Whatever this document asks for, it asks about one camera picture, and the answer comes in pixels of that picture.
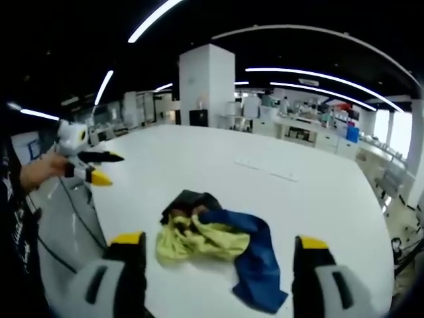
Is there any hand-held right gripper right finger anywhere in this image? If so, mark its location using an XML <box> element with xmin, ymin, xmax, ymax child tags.
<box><xmin>291</xmin><ymin>235</ymin><xmax>379</xmax><ymax>318</ymax></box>

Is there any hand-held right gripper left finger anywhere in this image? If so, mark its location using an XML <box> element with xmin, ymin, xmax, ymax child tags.
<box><xmin>71</xmin><ymin>231</ymin><xmax>147</xmax><ymax>318</ymax></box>

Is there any yellow blue black garment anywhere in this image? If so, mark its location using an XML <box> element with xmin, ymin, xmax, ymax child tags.
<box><xmin>154</xmin><ymin>189</ymin><xmax>290</xmax><ymax>314</ymax></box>

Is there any person's left hand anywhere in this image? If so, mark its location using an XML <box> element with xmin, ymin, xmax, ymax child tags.
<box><xmin>19</xmin><ymin>153</ymin><xmax>72</xmax><ymax>195</ymax></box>

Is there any long ceiling light strip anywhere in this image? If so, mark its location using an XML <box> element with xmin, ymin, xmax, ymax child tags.
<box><xmin>127</xmin><ymin>0</ymin><xmax>185</xmax><ymax>44</ymax></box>
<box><xmin>93</xmin><ymin>70</ymin><xmax>115</xmax><ymax>107</ymax></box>
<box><xmin>19</xmin><ymin>108</ymin><xmax>61</xmax><ymax>122</ymax></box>
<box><xmin>270</xmin><ymin>81</ymin><xmax>378</xmax><ymax>112</ymax></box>
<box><xmin>244</xmin><ymin>67</ymin><xmax>403</xmax><ymax>114</ymax></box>

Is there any blue tape square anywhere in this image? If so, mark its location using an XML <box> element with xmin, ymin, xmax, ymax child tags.
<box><xmin>27</xmin><ymin>140</ymin><xmax>43</xmax><ymax>160</ymax></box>

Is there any person's black printed shirt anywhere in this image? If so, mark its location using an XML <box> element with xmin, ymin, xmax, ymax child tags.
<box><xmin>0</xmin><ymin>185</ymin><xmax>50</xmax><ymax>318</ymax></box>

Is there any black cabinet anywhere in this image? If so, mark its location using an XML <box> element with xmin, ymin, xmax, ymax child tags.
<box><xmin>188</xmin><ymin>109</ymin><xmax>209</xmax><ymax>127</ymax></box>

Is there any grey chair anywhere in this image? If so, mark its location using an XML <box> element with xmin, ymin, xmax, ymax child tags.
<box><xmin>373</xmin><ymin>165</ymin><xmax>410</xmax><ymax>206</ymax></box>

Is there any white square pillar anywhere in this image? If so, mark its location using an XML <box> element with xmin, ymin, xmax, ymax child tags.
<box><xmin>178</xmin><ymin>43</ymin><xmax>236</xmax><ymax>129</ymax></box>

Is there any white counter unit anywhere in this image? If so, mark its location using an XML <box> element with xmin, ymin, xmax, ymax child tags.
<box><xmin>273</xmin><ymin>116</ymin><xmax>339</xmax><ymax>150</ymax></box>

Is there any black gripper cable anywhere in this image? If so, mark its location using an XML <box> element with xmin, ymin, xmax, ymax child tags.
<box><xmin>58</xmin><ymin>174</ymin><xmax>109</xmax><ymax>251</ymax></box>
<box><xmin>35</xmin><ymin>233</ymin><xmax>80</xmax><ymax>275</ymax></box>

